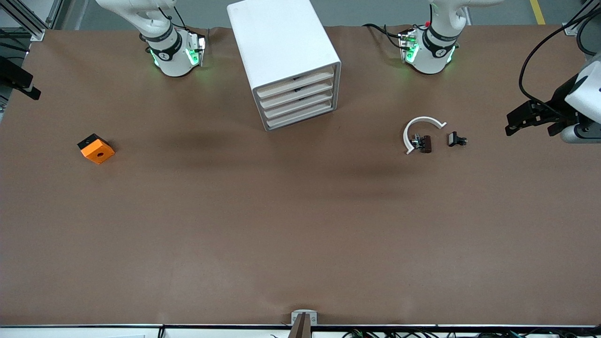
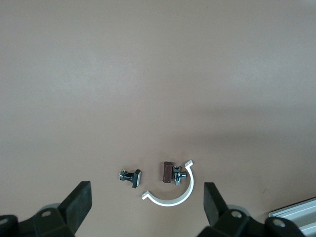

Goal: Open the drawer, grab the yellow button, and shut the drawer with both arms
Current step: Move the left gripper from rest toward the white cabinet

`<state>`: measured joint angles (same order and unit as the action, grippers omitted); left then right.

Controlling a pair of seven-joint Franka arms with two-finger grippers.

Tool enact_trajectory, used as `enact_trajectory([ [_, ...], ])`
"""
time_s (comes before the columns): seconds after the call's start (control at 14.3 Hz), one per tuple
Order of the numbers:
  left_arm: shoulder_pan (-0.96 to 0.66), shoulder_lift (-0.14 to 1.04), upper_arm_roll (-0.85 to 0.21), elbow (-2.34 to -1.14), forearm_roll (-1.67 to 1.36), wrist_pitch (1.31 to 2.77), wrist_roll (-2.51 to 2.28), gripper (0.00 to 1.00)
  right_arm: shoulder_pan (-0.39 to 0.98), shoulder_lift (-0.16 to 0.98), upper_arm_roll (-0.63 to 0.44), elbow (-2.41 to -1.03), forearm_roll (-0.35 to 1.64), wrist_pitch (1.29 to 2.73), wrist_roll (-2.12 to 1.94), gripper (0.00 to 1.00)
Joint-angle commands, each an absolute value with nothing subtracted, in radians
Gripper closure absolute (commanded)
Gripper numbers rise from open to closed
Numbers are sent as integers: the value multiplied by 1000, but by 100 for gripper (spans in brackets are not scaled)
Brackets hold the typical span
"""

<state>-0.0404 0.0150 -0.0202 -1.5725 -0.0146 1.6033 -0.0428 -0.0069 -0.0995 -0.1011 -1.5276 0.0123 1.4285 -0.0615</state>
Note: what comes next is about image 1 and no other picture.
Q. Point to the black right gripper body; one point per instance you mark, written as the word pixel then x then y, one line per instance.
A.
pixel 14 76

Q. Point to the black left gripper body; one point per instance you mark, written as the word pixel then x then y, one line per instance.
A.
pixel 558 99

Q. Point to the grey arm base connector box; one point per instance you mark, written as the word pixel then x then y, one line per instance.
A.
pixel 407 47
pixel 197 49

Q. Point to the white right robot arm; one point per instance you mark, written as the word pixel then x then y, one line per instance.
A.
pixel 171 56

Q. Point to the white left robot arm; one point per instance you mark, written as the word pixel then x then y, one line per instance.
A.
pixel 429 51

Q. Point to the orange block with hole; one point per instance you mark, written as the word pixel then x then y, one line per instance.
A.
pixel 98 152

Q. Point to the white curved plastic clamp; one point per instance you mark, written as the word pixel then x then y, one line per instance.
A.
pixel 422 119

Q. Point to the brown cylinder part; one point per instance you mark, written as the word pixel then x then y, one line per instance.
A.
pixel 426 144

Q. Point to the chrome metal fitting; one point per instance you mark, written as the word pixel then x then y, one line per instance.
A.
pixel 416 141

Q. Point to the aluminium frame profile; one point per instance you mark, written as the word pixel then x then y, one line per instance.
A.
pixel 38 33
pixel 569 30

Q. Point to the black square push switch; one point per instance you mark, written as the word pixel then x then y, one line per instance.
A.
pixel 453 138

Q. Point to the grey table edge bracket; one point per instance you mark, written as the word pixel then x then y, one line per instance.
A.
pixel 294 319

